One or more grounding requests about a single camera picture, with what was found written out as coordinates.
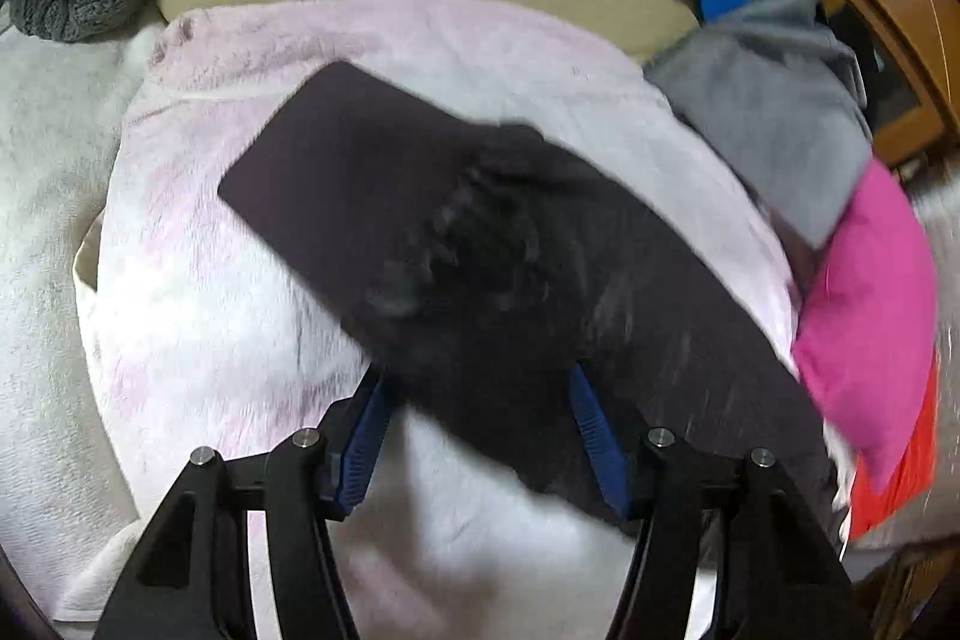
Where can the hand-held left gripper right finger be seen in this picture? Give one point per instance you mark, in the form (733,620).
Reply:
(600,452)

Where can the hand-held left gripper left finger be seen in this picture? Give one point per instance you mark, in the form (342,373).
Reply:
(361,452)

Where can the black garment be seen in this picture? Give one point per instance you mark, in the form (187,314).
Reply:
(420,212)

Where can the pale pink fleece blanket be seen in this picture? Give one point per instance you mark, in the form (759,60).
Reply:
(225,280)

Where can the red pillow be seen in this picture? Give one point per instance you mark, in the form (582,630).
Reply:
(900,475)

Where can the pink pillow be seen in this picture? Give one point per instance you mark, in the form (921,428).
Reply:
(874,310)

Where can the white fleece blanket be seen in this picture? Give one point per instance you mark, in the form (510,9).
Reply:
(52,220)

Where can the grey hoodie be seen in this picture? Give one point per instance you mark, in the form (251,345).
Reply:
(765,100)

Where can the wooden cabinet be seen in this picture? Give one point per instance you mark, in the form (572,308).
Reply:
(911,33)

